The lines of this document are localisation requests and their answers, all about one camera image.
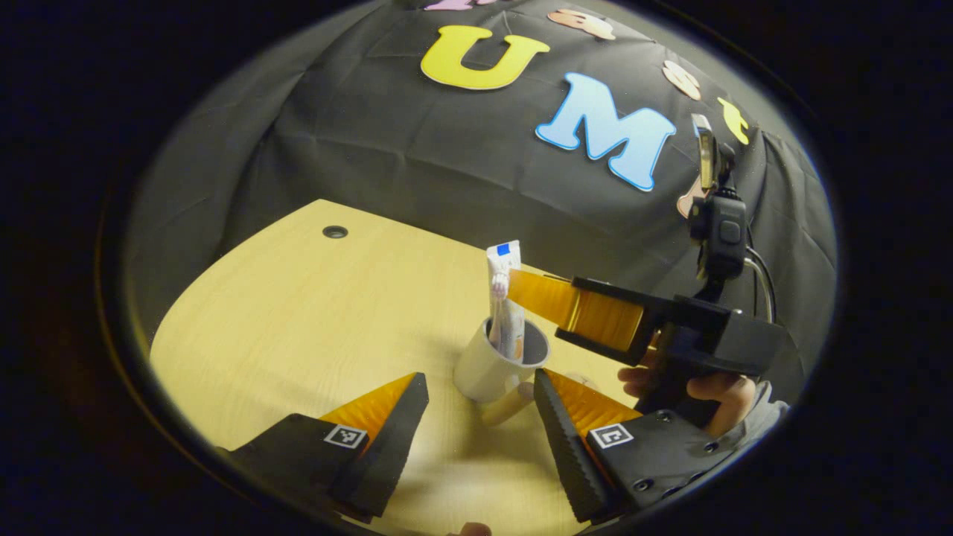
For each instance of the white toothpaste tube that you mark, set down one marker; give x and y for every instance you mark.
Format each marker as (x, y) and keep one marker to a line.
(505, 257)

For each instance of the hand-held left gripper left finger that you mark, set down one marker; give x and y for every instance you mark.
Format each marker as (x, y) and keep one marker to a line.
(394, 454)

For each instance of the pale pink toothbrush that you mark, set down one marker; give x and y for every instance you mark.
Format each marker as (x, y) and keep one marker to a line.
(500, 284)

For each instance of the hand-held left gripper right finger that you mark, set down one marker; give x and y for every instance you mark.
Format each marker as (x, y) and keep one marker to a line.
(569, 454)

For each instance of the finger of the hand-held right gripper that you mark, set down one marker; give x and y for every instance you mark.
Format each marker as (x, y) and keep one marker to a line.
(603, 320)
(543, 294)

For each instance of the light wooden desktop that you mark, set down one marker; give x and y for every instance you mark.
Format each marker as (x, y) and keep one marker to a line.
(298, 313)

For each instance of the black backdrop cloth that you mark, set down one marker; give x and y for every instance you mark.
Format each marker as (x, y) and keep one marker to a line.
(372, 149)

